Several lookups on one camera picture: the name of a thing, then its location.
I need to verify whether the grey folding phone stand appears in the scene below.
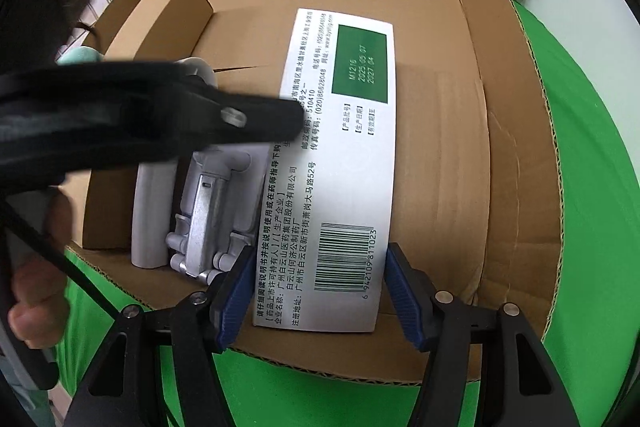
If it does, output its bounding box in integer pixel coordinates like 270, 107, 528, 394
131, 57, 271, 283

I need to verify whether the green cloth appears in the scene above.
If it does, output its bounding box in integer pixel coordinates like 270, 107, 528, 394
50, 2, 640, 427

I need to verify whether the white green medicine box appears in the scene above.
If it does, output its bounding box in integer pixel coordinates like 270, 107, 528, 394
250, 7, 396, 335

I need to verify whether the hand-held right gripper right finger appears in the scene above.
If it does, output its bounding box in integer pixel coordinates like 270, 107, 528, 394
385, 242, 581, 427

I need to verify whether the light blue pink plush toy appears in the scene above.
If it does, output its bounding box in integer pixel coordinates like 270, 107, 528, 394
55, 46, 106, 66

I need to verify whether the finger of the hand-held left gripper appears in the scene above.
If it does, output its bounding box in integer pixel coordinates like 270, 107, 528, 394
55, 59, 306, 172

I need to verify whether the black strap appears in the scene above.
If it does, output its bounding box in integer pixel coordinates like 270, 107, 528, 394
0, 199, 123, 315

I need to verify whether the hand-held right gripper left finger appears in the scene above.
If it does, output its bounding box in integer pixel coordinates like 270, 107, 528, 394
65, 244, 258, 427

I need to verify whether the large cardboard box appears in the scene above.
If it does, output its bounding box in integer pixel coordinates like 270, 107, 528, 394
65, 0, 563, 390

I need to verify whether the person's left hand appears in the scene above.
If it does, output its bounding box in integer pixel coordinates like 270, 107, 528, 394
7, 252, 68, 350

